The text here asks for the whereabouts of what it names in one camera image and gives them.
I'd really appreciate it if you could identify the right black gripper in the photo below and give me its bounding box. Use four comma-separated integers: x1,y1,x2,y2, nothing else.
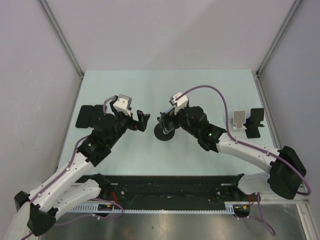
158,104,200,139

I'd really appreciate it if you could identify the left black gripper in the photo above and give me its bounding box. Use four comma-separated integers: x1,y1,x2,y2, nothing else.
107,101,149,147

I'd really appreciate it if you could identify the black round base phone stand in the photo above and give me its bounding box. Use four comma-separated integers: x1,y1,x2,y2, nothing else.
153,121,175,142

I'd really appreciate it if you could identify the black phone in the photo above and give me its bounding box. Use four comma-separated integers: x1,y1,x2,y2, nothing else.
75,105,94,129
89,105,105,128

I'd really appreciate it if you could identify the white phone stand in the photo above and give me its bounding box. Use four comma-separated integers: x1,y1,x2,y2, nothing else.
230,110,247,137

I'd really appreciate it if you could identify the phone with light blue case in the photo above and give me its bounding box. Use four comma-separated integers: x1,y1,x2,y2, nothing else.
163,106,175,128

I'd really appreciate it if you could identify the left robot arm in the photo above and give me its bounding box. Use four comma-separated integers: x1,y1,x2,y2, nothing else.
14,110,150,237

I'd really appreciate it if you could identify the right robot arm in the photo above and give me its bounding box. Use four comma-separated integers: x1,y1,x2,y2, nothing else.
157,106,307,201

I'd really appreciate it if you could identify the black folding phone stand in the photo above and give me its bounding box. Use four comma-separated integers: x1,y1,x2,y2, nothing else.
244,108,265,139

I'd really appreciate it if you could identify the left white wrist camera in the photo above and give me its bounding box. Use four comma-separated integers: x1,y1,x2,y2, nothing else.
113,94,132,117

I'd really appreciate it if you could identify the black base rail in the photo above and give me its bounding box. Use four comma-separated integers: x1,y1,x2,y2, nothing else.
82,174,261,211

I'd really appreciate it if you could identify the white slotted cable duct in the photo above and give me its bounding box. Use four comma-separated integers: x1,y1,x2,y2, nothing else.
67,201,237,215

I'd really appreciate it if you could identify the left aluminium frame post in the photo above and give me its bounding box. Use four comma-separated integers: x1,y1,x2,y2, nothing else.
37,0,84,80

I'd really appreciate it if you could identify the aluminium frame post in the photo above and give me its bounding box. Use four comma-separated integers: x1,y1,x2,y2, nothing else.
255,0,305,78
37,0,84,80

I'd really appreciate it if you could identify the right aluminium frame post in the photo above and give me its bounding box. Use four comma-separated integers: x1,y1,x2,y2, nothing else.
255,0,305,78

